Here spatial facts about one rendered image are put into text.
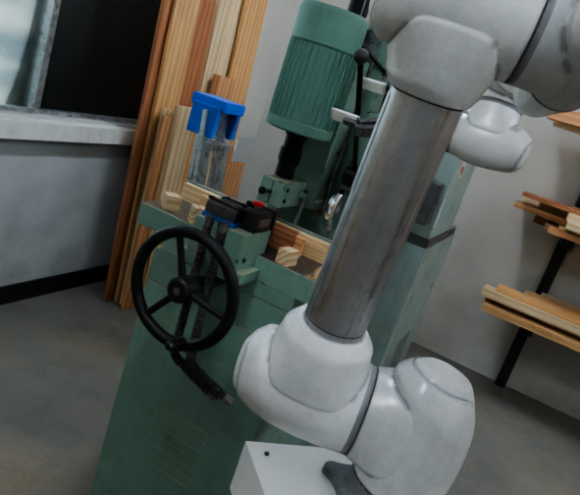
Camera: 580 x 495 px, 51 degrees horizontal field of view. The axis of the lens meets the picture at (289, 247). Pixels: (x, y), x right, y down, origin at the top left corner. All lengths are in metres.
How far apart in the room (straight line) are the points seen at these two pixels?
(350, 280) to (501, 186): 2.94
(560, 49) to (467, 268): 3.12
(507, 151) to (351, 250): 0.56
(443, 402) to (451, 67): 0.49
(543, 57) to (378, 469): 0.63
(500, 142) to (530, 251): 2.50
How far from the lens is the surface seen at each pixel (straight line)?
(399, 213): 0.83
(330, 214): 1.64
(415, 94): 0.78
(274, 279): 1.46
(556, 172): 3.75
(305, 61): 1.51
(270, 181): 1.57
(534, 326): 3.35
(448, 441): 0.98
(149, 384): 1.74
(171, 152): 2.95
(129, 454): 1.87
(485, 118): 1.33
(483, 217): 3.79
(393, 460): 0.99
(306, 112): 1.51
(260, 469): 1.08
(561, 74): 0.79
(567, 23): 0.78
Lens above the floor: 1.32
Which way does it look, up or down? 15 degrees down
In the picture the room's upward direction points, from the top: 18 degrees clockwise
